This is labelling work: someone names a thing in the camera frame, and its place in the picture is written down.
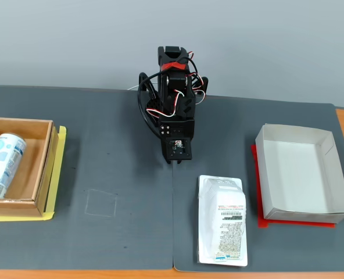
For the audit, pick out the red paper sheet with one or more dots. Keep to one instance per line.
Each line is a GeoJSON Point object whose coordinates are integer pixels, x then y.
{"type": "Point", "coordinates": [265, 224]}

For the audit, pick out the brown cardboard box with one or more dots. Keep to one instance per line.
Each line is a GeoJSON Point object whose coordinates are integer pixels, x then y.
{"type": "Point", "coordinates": [35, 162]}

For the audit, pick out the yellow paper sheet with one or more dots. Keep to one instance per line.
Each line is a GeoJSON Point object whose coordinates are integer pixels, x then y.
{"type": "Point", "coordinates": [60, 162]}

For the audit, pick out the white cardboard box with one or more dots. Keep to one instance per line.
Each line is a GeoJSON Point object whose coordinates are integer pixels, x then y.
{"type": "Point", "coordinates": [300, 174]}

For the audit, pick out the white and blue drink can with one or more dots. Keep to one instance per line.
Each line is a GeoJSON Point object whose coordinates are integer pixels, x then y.
{"type": "Point", "coordinates": [3, 165]}

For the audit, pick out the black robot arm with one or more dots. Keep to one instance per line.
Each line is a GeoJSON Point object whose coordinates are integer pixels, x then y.
{"type": "Point", "coordinates": [175, 84]}

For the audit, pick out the white blister package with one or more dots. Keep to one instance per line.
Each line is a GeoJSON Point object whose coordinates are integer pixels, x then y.
{"type": "Point", "coordinates": [221, 232]}

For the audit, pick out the dark grey table mat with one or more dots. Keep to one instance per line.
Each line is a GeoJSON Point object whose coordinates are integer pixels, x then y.
{"type": "Point", "coordinates": [227, 139]}
{"type": "Point", "coordinates": [96, 162]}

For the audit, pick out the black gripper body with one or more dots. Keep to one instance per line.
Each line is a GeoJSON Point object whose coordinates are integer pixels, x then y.
{"type": "Point", "coordinates": [180, 131]}

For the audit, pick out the red tape strip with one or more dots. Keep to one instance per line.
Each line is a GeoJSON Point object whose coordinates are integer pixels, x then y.
{"type": "Point", "coordinates": [173, 66]}

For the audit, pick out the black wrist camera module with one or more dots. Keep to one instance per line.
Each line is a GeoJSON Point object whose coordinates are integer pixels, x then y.
{"type": "Point", "coordinates": [177, 149]}

